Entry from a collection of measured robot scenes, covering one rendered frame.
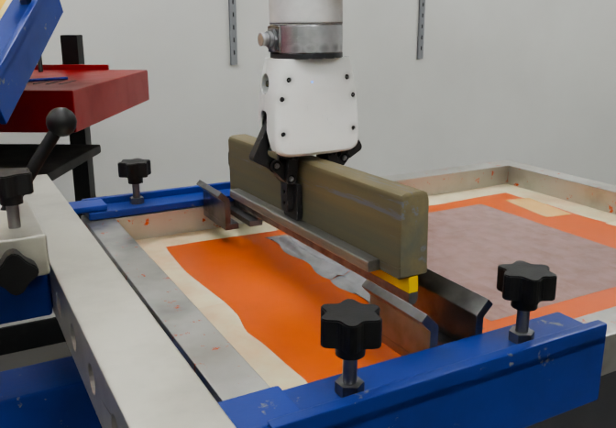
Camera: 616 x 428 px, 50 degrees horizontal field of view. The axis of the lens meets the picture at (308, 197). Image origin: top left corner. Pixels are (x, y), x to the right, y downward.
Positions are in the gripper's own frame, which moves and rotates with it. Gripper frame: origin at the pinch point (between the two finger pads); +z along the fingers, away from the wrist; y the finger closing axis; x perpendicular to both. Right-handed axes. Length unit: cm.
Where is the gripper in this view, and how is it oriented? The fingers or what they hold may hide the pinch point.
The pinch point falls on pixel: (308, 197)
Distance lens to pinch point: 72.8
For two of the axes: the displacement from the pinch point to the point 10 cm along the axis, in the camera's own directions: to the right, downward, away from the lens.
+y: 8.8, -1.3, 4.6
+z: 0.1, 9.7, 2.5
